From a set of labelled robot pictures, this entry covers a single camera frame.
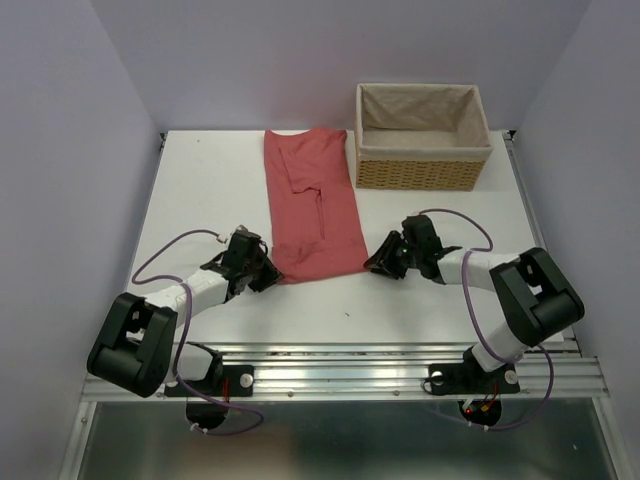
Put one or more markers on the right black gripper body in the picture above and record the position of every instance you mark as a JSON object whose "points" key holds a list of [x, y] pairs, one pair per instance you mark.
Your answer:
{"points": [[414, 255]]}

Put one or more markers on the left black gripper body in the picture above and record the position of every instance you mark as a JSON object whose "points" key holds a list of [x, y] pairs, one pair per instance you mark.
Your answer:
{"points": [[260, 272]]}

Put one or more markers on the red t shirt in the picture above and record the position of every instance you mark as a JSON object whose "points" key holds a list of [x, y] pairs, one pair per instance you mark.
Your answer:
{"points": [[316, 228]]}

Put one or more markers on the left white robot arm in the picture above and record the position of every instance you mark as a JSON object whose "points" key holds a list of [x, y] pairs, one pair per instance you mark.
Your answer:
{"points": [[135, 348]]}

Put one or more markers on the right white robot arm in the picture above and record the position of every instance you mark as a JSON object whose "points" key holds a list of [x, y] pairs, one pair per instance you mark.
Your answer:
{"points": [[536, 299]]}

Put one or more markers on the wicker basket with liner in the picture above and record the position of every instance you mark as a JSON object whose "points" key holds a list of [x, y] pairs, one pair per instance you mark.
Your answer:
{"points": [[411, 136]]}

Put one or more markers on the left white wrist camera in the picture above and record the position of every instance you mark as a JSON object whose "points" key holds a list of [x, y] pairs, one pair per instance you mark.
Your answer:
{"points": [[243, 231]]}

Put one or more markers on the aluminium mounting rail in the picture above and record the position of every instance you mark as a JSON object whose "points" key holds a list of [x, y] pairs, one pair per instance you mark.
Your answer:
{"points": [[386, 371]]}

